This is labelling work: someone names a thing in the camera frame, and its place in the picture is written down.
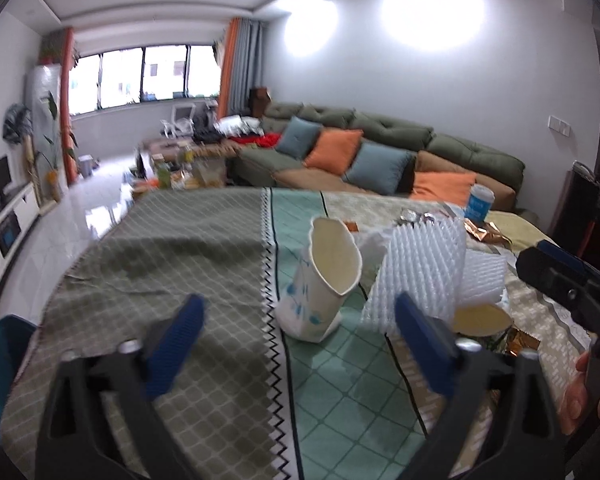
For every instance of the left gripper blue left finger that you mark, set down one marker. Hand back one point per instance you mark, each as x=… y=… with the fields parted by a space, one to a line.
x=168 y=344

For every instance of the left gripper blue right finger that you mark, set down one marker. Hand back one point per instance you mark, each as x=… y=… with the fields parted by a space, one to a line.
x=431 y=343

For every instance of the white foam fruit net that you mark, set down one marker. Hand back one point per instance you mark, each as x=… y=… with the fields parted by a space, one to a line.
x=424 y=259

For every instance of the white crushed paper cup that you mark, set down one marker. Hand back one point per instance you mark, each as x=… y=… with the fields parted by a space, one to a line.
x=329 y=269

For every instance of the gold snack wrapper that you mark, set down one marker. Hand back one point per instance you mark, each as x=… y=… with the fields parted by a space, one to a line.
x=512 y=342
x=486 y=233

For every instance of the white tissue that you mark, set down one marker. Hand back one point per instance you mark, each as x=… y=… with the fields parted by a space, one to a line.
x=373 y=246

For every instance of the person's right hand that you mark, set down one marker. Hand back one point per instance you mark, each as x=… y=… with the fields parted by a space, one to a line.
x=576 y=400

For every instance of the patchwork table cloth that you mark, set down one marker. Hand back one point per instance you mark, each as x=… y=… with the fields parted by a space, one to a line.
x=249 y=402

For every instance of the blue white lidded cup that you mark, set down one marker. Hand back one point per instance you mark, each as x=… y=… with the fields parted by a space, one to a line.
x=479 y=203

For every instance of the near orange cushion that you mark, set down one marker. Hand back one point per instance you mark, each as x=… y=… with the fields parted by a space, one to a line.
x=448 y=187

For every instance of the orange cushion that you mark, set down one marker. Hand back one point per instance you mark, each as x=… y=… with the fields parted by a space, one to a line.
x=334 y=150
x=448 y=187

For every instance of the near blue cushion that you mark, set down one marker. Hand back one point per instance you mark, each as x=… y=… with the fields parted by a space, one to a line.
x=379 y=168

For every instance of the blue cushion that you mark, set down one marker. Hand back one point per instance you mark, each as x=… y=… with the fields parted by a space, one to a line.
x=298 y=138
x=379 y=168

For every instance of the cluttered black coffee table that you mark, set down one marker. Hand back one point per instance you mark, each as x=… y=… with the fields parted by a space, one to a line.
x=184 y=165

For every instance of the white tv cabinet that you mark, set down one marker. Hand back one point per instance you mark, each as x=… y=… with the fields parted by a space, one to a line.
x=18 y=216

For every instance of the left orange curtain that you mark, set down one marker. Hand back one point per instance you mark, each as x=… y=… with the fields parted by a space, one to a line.
x=66 y=138

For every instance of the white small waste bin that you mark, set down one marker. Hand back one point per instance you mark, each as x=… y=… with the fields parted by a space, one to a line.
x=86 y=165

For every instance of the far orange cushion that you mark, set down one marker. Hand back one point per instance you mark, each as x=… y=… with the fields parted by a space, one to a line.
x=334 y=150

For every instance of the white office chair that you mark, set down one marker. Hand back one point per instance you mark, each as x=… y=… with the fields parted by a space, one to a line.
x=181 y=122

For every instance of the tall green potted plant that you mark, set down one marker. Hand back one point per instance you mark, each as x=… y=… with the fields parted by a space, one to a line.
x=52 y=155

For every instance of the green brown sectional sofa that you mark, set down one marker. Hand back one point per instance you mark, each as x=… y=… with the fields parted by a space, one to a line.
x=434 y=152

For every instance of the far blue cushion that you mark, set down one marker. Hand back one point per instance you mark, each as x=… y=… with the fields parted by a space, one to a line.
x=298 y=138

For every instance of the large window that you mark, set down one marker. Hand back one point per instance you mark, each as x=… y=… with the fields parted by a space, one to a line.
x=144 y=74

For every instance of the right orange grey curtain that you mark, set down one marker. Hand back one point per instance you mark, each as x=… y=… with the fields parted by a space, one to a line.
x=242 y=65

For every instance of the white standing air conditioner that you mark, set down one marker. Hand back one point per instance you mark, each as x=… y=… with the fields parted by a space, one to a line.
x=41 y=79

